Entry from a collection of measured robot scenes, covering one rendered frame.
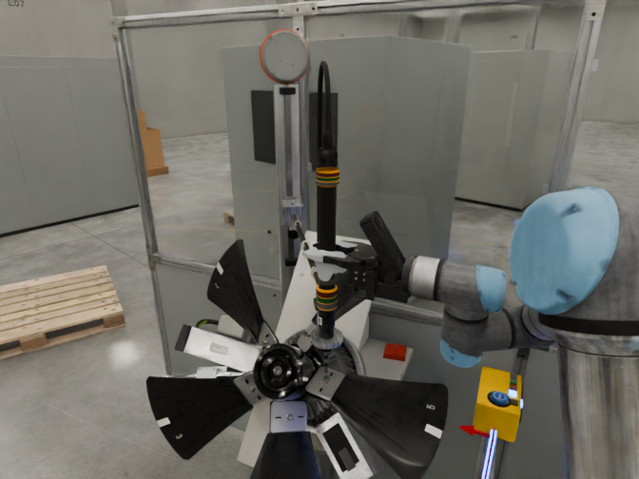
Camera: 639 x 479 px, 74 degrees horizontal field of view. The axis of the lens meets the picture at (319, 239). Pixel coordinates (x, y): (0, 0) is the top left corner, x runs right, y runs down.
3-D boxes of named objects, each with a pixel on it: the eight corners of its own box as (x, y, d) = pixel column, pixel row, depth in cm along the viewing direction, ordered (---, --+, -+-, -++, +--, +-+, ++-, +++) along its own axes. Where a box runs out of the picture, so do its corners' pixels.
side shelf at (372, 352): (326, 333, 175) (326, 326, 174) (413, 354, 161) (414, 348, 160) (300, 366, 155) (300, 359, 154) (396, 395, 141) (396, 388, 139)
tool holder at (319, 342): (306, 327, 94) (305, 288, 91) (337, 324, 95) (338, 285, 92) (312, 351, 86) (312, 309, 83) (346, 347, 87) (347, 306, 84)
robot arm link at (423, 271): (435, 268, 70) (443, 251, 77) (408, 263, 72) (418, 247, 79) (431, 308, 73) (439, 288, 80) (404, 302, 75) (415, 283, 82)
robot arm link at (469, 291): (498, 328, 69) (507, 283, 66) (431, 313, 74) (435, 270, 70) (501, 302, 76) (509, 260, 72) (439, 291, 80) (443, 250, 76)
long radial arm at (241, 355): (294, 356, 121) (277, 352, 111) (286, 383, 119) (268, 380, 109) (212, 332, 133) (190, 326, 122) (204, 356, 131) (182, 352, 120)
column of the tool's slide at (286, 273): (287, 478, 205) (272, 83, 140) (303, 476, 206) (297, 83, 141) (288, 489, 199) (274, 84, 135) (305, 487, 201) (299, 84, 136)
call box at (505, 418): (477, 394, 121) (482, 364, 117) (515, 405, 117) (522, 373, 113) (471, 434, 108) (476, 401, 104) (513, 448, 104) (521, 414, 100)
